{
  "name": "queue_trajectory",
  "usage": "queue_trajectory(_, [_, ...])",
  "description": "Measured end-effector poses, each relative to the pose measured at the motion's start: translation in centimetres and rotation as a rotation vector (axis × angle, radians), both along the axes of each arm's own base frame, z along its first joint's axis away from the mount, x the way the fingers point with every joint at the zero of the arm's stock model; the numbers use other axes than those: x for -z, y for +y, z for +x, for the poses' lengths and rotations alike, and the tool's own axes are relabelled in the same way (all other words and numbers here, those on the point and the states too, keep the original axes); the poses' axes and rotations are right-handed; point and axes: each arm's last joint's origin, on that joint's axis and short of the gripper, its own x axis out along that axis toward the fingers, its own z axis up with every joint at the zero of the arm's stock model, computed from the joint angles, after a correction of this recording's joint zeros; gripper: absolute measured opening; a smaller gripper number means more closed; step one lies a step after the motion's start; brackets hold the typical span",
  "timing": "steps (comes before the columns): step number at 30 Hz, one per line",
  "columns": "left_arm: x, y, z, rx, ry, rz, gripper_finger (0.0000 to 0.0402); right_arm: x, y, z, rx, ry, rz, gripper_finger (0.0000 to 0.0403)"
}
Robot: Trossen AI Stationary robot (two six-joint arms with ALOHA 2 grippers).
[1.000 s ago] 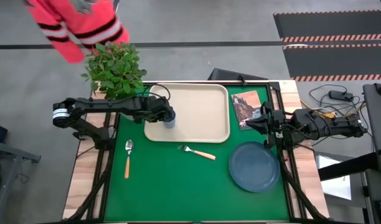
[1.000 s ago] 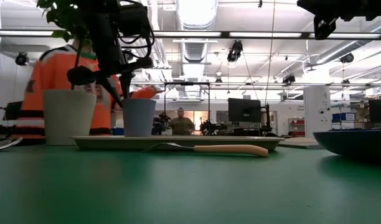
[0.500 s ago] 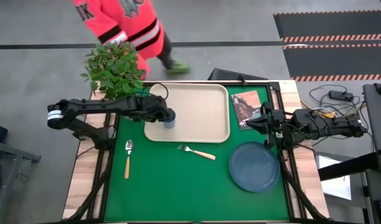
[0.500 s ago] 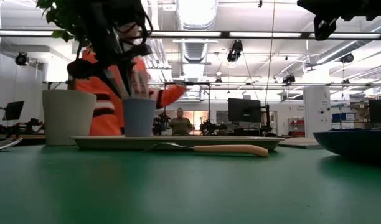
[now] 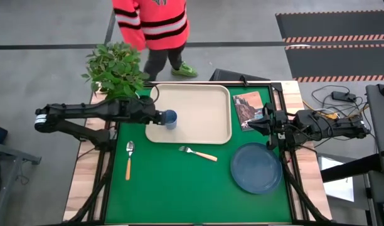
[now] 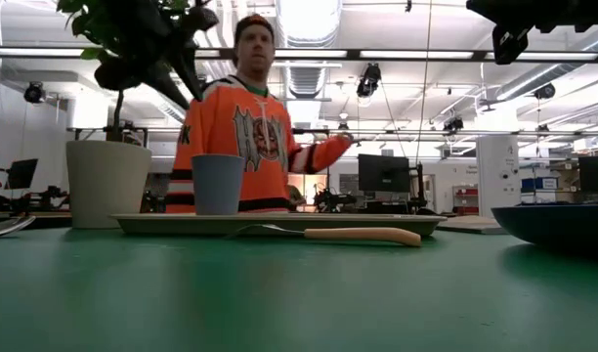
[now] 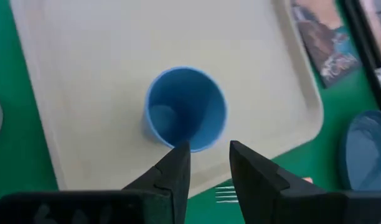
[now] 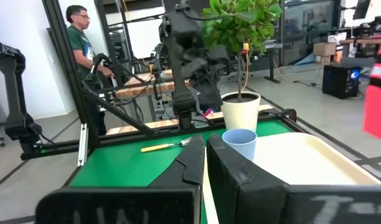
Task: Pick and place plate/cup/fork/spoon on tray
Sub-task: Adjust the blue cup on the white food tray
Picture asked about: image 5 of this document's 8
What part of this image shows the fork with wooden handle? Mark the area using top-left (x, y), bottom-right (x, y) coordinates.
top-left (178, 145), bottom-right (218, 163)

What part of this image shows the beige plastic tray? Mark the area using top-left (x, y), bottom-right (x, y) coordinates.
top-left (144, 83), bottom-right (233, 146)

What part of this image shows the black striped floor mat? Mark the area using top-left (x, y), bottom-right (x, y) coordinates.
top-left (284, 43), bottom-right (384, 83)
top-left (274, 9), bottom-right (384, 44)

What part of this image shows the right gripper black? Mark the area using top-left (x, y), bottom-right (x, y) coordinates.
top-left (248, 103), bottom-right (289, 151)

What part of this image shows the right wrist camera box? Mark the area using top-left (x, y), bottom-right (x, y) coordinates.
top-left (262, 102), bottom-right (277, 119)

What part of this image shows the white paper sheet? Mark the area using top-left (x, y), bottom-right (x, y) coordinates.
top-left (317, 156), bottom-right (355, 203)

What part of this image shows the landscape picture book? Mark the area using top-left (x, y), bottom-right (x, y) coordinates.
top-left (232, 90), bottom-right (265, 132)

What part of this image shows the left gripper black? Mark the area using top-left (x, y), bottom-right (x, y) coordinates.
top-left (127, 100), bottom-right (168, 127)

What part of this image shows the person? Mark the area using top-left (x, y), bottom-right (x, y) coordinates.
top-left (111, 0), bottom-right (199, 83)

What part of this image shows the black power adapter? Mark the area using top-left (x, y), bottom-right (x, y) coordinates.
top-left (331, 90), bottom-right (358, 103)

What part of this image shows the blue plastic cup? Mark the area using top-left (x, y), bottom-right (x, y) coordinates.
top-left (163, 109), bottom-right (178, 131)

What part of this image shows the green table mat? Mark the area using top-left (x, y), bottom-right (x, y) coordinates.
top-left (104, 85), bottom-right (293, 225)

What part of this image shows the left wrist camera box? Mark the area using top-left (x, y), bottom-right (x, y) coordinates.
top-left (137, 95), bottom-right (156, 106)

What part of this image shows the spoon with wooden handle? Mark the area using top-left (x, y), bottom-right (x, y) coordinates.
top-left (125, 140), bottom-right (136, 181)

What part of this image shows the yellow cable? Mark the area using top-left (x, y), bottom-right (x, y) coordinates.
top-left (301, 99), bottom-right (339, 121)

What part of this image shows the black cable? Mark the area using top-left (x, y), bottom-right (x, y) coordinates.
top-left (311, 84), bottom-right (368, 110)

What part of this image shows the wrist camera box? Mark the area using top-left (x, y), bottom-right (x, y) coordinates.
top-left (137, 95), bottom-right (156, 106)
top-left (262, 102), bottom-right (277, 119)

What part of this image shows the blue round plate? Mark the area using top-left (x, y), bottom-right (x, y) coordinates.
top-left (230, 142), bottom-right (284, 195)

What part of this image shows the potted green plant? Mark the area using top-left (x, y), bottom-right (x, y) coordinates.
top-left (81, 41), bottom-right (151, 102)

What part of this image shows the black table frame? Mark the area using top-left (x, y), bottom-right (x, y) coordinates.
top-left (65, 80), bottom-right (336, 226)

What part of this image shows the grey desk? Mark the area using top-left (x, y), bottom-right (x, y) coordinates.
top-left (0, 140), bottom-right (43, 222)

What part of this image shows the black chair back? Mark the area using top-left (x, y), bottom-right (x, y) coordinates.
top-left (208, 68), bottom-right (272, 83)

